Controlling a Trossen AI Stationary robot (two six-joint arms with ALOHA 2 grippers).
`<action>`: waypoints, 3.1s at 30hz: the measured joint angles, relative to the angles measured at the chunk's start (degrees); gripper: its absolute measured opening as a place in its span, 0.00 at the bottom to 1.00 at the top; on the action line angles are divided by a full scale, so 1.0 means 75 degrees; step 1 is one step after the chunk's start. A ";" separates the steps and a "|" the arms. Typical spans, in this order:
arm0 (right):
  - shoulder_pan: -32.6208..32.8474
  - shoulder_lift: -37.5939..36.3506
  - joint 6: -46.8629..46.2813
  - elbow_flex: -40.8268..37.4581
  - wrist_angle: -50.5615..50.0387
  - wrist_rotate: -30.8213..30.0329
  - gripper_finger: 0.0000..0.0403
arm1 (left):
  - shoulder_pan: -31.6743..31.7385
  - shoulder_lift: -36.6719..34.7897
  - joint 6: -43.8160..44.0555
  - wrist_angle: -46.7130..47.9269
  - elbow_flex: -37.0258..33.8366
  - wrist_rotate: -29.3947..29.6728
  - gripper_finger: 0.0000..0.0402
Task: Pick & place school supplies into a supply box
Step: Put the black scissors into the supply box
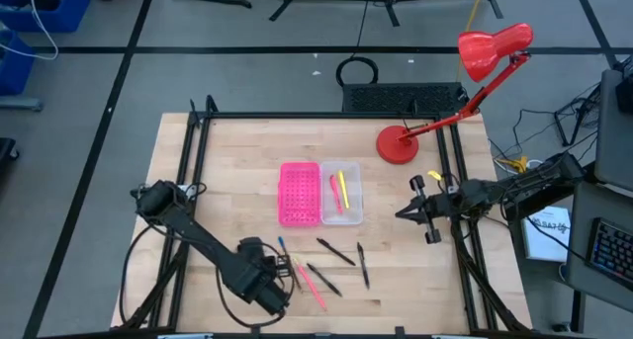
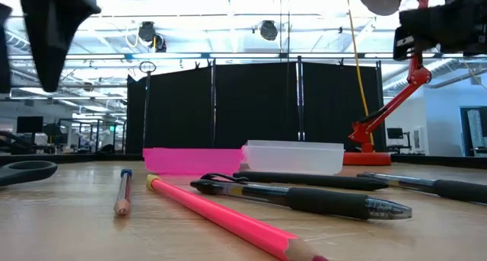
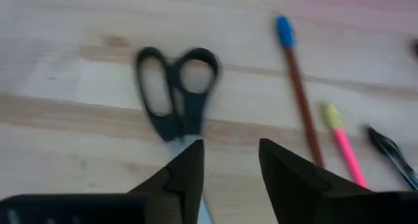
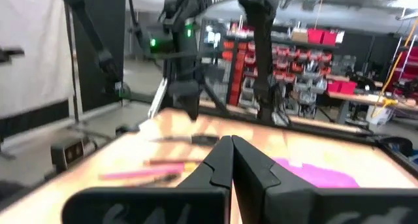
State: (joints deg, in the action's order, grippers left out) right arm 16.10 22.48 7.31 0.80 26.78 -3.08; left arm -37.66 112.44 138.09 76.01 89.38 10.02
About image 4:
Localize white bucket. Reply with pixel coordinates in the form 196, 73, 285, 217
366, 104, 393, 125

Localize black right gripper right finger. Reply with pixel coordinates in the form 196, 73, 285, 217
231, 135, 418, 224

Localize black curtain panel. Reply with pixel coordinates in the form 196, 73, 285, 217
73, 0, 127, 112

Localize yellow hanging cable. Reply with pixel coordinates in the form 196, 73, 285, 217
372, 18, 418, 118

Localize cardboard box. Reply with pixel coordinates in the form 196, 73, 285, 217
291, 30, 309, 44

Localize thick pink pencil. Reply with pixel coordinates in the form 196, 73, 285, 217
99, 163, 199, 182

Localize grey power box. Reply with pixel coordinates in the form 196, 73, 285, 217
50, 137, 96, 173

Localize silver metal bracket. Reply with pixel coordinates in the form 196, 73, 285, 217
147, 77, 169, 120

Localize thin brown pencil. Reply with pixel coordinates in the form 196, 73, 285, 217
142, 157, 203, 167

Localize wooden top workbench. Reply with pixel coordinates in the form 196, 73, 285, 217
326, 90, 418, 125

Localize black aluminium table frame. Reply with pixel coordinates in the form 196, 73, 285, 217
60, 0, 418, 179

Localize red storage bin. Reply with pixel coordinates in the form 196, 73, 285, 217
308, 28, 324, 45
322, 31, 338, 46

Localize black handled scissors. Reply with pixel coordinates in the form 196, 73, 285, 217
149, 134, 220, 147

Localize parts bin shelving rack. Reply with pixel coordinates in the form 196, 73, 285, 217
221, 21, 332, 118

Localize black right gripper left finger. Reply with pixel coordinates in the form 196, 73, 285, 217
61, 135, 234, 224

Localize small red bin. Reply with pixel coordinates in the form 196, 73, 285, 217
340, 81, 357, 95
327, 81, 342, 94

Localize white curtain panel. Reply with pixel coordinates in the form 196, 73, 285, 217
0, 0, 75, 119

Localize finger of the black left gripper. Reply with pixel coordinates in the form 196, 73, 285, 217
189, 97, 201, 121
178, 97, 193, 121

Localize wire rack with red bins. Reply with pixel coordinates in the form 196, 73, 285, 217
390, 34, 418, 94

